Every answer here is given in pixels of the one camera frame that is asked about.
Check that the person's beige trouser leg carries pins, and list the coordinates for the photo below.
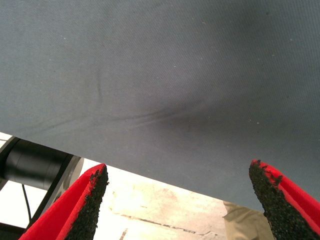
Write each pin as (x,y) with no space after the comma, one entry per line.
(246,223)

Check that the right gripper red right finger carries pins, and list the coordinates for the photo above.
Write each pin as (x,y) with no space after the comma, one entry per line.
(287,205)

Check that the black frame with cylinder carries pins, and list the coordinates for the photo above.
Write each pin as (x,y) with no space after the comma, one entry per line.
(30,162)

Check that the dark grey table cloth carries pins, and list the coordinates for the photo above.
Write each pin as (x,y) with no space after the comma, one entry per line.
(160,62)

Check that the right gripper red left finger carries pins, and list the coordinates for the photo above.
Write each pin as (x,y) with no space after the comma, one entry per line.
(65,212)

